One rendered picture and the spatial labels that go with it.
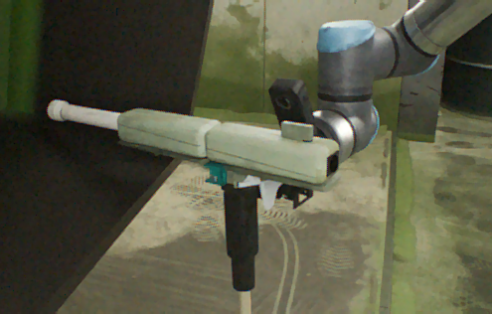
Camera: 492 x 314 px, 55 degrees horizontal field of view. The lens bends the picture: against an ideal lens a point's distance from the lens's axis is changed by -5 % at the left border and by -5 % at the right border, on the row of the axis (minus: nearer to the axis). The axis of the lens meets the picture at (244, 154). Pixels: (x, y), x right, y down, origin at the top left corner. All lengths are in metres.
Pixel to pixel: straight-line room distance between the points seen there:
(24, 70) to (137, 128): 0.34
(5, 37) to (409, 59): 0.68
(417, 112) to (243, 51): 0.87
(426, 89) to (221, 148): 1.87
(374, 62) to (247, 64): 1.67
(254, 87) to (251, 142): 1.93
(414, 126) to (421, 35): 1.59
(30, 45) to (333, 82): 0.51
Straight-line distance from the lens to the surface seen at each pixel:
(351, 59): 0.78
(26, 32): 0.92
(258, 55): 2.43
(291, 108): 0.65
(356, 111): 0.80
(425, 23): 0.83
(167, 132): 0.61
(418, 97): 2.38
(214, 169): 0.58
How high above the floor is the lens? 0.76
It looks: 21 degrees down
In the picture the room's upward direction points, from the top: straight up
